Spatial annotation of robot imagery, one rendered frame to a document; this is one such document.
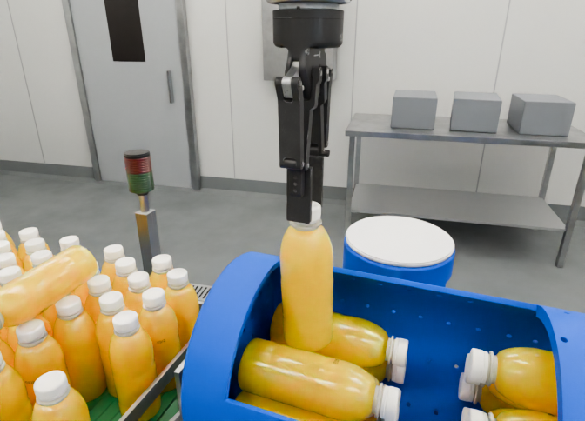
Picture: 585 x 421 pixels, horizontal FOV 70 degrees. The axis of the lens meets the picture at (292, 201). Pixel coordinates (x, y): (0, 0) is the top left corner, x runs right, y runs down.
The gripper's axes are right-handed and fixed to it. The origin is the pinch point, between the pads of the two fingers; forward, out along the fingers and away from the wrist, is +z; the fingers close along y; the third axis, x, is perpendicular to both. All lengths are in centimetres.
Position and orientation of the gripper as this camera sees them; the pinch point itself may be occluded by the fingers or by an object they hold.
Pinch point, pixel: (305, 189)
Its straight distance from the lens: 51.8
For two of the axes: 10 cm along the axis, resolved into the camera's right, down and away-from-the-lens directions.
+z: 0.0, 9.3, 3.8
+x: -9.4, -1.4, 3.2
